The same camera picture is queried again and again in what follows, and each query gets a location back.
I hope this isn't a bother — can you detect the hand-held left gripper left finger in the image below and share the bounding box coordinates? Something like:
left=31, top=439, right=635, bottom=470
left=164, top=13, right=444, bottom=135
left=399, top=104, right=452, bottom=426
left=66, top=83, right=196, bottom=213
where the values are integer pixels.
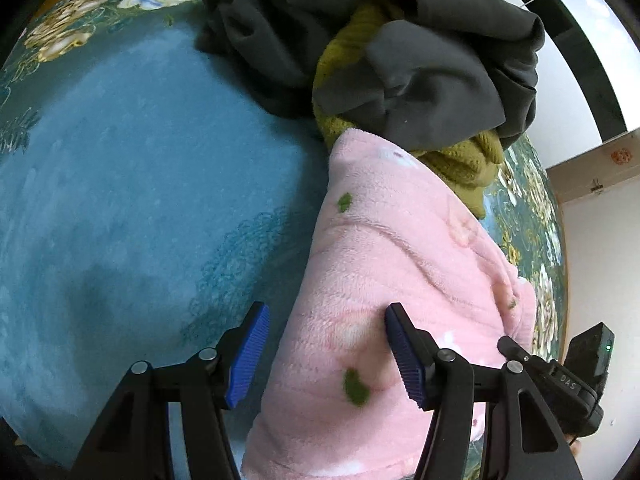
left=75, top=301, right=271, bottom=480

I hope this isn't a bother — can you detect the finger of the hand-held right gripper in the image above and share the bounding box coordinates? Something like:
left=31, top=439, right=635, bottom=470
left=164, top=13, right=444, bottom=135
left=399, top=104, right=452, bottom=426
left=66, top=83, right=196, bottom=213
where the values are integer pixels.
left=497, top=336, right=553, bottom=378

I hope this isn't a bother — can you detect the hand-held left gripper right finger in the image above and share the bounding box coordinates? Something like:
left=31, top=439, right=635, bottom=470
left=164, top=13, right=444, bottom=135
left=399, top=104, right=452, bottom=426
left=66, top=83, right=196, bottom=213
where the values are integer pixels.
left=385, top=302, right=583, bottom=480

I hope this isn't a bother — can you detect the pink fleece peach-print garment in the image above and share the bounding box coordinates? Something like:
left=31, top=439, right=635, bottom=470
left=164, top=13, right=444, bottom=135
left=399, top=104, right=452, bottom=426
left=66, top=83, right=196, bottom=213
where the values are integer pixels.
left=240, top=129, right=538, bottom=480

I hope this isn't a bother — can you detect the white door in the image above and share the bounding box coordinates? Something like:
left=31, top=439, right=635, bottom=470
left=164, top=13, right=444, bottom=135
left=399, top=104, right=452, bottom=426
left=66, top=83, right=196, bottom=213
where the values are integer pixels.
left=545, top=130, right=640, bottom=480

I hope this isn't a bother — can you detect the olive knit sweater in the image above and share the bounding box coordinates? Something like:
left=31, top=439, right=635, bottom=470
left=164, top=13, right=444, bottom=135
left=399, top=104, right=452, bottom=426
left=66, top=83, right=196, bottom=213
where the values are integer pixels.
left=312, top=0, right=506, bottom=221

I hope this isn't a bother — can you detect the teal floral bedspread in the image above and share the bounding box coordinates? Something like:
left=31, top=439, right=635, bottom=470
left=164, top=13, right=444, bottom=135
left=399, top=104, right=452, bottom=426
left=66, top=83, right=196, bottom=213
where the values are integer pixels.
left=0, top=0, right=571, bottom=480

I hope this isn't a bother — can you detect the grey garment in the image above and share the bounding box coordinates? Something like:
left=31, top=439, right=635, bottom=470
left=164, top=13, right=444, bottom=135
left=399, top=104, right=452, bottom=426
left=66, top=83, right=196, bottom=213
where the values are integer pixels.
left=312, top=0, right=547, bottom=153

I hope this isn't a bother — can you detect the white wardrobe with black band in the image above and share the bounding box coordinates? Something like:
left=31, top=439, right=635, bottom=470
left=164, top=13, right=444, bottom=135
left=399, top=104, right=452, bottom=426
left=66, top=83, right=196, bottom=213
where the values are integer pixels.
left=480, top=0, right=640, bottom=171

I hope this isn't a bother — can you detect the dark charcoal garment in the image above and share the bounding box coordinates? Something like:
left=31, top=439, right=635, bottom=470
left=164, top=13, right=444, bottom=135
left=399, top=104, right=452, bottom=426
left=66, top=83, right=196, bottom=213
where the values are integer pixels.
left=195, top=0, right=431, bottom=121

